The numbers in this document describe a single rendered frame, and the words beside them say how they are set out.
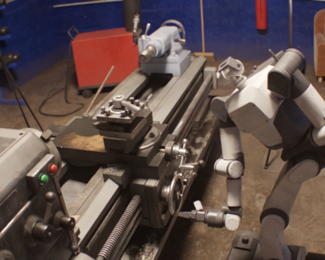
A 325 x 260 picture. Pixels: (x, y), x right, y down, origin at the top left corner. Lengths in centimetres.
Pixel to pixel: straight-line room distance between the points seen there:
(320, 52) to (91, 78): 298
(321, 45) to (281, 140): 355
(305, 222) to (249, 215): 42
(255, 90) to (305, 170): 41
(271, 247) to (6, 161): 135
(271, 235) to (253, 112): 64
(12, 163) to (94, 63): 379
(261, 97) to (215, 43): 454
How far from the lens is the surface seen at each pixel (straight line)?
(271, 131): 149
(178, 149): 184
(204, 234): 264
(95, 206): 164
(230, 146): 170
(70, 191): 197
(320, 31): 548
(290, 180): 162
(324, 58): 503
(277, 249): 196
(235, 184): 174
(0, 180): 108
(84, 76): 491
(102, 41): 474
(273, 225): 178
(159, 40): 276
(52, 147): 150
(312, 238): 266
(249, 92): 143
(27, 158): 116
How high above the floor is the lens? 184
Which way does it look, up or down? 27 degrees down
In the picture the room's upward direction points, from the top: 6 degrees counter-clockwise
